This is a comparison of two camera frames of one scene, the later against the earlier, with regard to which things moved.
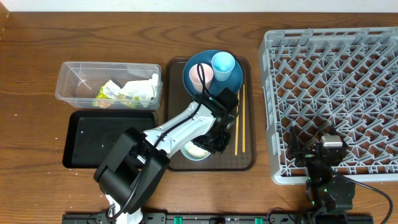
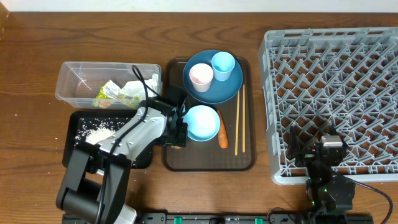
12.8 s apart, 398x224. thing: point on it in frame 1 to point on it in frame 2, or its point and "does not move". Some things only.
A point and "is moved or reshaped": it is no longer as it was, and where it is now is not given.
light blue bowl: (183, 151) is moved or reshaped
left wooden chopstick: (237, 124) does not move
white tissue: (145, 88) does not move
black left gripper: (212, 142) to (180, 130)
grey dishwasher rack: (316, 79) does not move
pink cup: (197, 82) does not move
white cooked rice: (195, 151) to (94, 130)
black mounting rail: (219, 219) does not move
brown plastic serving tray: (240, 154) does not move
